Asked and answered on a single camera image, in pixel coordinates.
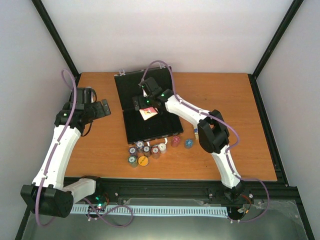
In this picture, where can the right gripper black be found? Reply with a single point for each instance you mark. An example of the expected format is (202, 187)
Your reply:
(136, 103)

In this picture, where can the purple chip stack top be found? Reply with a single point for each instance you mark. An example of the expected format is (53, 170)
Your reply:
(139, 146)

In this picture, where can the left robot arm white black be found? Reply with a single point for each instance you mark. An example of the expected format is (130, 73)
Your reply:
(47, 195)

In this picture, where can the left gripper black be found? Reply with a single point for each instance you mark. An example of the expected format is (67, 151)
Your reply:
(101, 112)

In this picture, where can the green poker chip stack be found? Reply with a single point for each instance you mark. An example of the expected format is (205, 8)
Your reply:
(133, 162)

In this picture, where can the yellow dealer button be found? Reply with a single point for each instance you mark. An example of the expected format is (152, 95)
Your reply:
(143, 161)

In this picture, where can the black aluminium frame rail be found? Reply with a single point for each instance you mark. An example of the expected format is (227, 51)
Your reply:
(117, 183)

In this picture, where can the white poker chip stack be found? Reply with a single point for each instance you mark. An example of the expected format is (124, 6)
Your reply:
(162, 148)

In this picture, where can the left controller board green LED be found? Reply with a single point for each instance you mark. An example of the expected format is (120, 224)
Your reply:
(100, 202)

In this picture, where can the blue playing card deck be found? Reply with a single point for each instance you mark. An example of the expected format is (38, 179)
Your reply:
(196, 133)

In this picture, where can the blue poker chip stack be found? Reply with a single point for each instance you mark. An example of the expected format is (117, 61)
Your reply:
(188, 143)

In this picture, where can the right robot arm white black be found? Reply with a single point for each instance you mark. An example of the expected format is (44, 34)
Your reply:
(213, 132)

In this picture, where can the red poker chip stack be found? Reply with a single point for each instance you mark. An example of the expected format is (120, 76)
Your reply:
(175, 141)

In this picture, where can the red playing card deck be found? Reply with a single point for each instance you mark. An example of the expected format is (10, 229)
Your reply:
(148, 113)

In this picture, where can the black poker set case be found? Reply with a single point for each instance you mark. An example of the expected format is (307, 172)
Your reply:
(142, 121)

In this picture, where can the light blue slotted cable duct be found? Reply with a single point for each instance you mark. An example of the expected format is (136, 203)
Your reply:
(165, 211)

